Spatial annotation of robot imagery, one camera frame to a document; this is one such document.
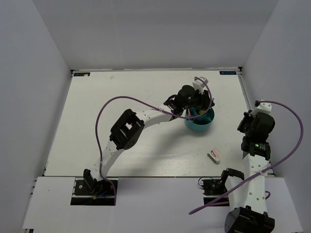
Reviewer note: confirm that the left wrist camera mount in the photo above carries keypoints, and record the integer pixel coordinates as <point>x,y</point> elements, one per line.
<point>199,84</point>

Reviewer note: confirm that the teal round organizer container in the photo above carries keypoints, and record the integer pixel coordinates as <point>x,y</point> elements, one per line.
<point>199,124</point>

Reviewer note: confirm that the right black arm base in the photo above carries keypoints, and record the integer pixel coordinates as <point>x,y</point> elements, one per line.
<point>211,187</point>

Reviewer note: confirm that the left corner table label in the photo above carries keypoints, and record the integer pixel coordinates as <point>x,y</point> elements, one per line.
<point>81,74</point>

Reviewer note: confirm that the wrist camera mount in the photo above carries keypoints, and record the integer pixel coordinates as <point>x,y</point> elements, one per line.
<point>261,107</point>
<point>199,84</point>

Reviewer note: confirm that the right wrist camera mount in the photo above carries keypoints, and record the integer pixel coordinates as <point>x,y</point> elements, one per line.
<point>261,107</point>

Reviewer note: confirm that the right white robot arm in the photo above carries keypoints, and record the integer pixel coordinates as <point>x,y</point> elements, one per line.
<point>248,211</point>

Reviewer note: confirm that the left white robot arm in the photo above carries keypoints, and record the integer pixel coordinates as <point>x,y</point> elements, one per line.
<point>126,131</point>

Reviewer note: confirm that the corner table label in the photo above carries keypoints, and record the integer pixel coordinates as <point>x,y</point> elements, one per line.
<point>227,72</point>
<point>81,74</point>

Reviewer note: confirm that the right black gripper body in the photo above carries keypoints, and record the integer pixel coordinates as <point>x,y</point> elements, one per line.
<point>245,124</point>

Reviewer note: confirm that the right corner table label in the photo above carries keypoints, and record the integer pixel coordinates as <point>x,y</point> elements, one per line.
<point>227,72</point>

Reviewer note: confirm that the pink white eraser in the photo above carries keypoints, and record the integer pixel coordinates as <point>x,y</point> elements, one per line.
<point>214,156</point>

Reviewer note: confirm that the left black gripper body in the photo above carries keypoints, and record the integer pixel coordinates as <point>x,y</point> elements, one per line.
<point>197,101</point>

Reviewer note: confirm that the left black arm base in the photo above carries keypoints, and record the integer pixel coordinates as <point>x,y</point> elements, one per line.
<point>103,194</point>

